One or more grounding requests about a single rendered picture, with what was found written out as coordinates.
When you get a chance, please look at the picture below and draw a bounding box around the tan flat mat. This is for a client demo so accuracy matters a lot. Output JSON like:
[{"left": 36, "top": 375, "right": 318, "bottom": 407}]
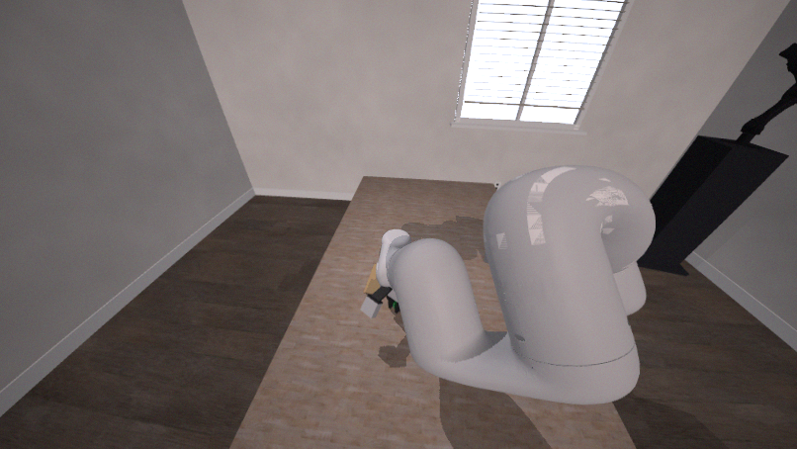
[{"left": 363, "top": 264, "right": 380, "bottom": 295}]

